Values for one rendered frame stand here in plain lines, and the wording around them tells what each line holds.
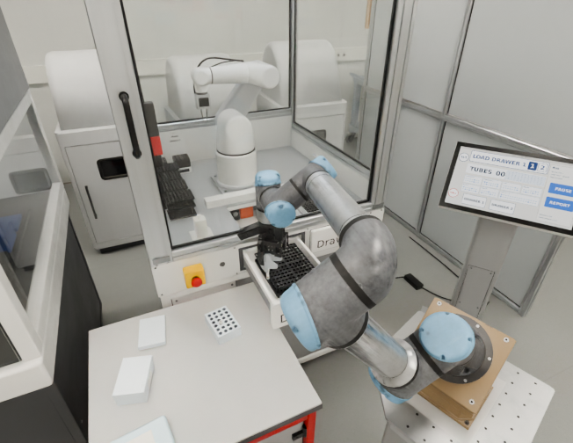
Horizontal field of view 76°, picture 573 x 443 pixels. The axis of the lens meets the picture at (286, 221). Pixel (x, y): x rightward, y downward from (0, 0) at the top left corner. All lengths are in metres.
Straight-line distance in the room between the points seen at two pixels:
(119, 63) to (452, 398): 1.26
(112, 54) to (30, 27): 3.23
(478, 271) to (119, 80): 1.75
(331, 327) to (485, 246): 1.43
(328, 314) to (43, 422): 1.18
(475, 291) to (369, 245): 1.55
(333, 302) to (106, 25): 0.87
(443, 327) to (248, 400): 0.59
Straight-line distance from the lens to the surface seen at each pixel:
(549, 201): 1.84
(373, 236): 0.65
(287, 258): 1.42
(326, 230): 1.56
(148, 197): 1.25
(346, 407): 2.09
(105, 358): 1.40
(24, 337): 1.24
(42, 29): 4.33
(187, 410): 1.21
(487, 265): 2.04
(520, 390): 1.40
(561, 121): 2.45
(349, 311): 0.63
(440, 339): 0.97
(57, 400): 1.51
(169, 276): 1.43
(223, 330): 1.31
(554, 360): 2.69
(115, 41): 1.13
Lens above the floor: 1.77
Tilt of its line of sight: 32 degrees down
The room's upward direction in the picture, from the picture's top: straight up
